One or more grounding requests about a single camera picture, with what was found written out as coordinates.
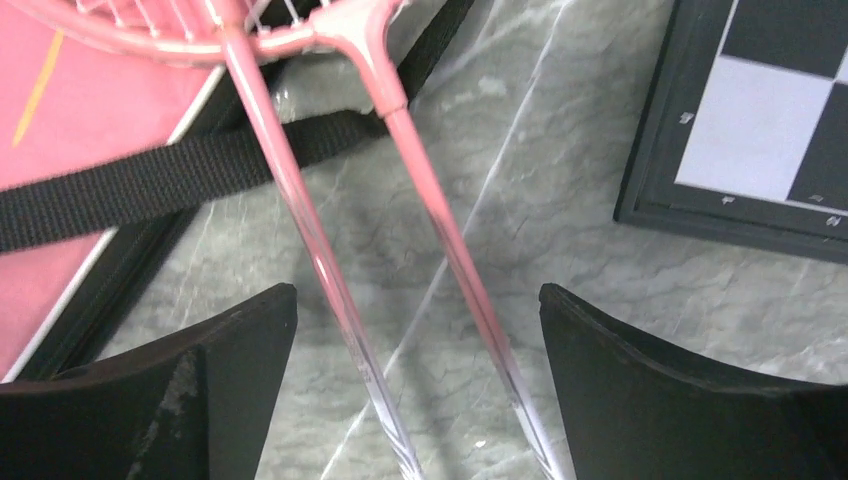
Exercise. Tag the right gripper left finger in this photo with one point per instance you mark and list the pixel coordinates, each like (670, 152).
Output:
(195, 404)

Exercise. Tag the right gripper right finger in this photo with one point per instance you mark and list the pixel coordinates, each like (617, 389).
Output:
(635, 406)

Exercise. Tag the pink racket bag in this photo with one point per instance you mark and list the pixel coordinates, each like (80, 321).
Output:
(102, 155)

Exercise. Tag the pink badminton racket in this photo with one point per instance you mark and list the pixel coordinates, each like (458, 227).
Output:
(430, 212)
(178, 33)

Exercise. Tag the black white chessboard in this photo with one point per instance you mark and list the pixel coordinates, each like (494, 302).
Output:
(743, 136)

